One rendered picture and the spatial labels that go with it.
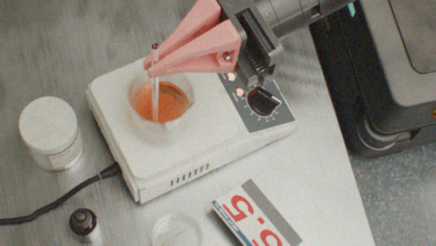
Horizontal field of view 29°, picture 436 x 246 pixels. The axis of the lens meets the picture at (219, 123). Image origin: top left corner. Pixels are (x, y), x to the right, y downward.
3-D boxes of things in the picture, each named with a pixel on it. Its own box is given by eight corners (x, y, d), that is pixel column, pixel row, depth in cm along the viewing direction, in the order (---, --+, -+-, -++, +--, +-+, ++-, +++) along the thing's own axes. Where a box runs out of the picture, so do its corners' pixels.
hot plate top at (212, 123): (190, 40, 92) (190, 36, 91) (241, 135, 88) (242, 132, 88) (86, 84, 89) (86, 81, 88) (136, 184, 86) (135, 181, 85)
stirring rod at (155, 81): (156, 124, 86) (156, 40, 67) (159, 128, 86) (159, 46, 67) (151, 126, 86) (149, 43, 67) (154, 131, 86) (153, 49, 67)
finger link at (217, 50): (161, 80, 67) (263, 28, 69) (117, 8, 69) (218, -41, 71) (161, 110, 73) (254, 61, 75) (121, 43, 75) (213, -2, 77)
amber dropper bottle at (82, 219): (102, 240, 92) (97, 226, 85) (74, 246, 91) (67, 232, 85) (97, 214, 93) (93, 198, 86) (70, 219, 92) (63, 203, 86)
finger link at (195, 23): (173, 100, 66) (276, 47, 68) (129, 26, 68) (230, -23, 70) (172, 128, 73) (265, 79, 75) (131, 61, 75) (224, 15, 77)
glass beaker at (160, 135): (128, 150, 87) (124, 121, 79) (131, 91, 89) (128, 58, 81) (197, 152, 87) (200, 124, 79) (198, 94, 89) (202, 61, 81)
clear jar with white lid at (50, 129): (18, 149, 95) (5, 125, 87) (54, 110, 96) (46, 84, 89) (58, 183, 94) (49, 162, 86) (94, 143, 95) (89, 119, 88)
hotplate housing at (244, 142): (244, 39, 101) (251, 8, 93) (297, 133, 97) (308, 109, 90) (70, 115, 96) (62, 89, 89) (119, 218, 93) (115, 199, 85)
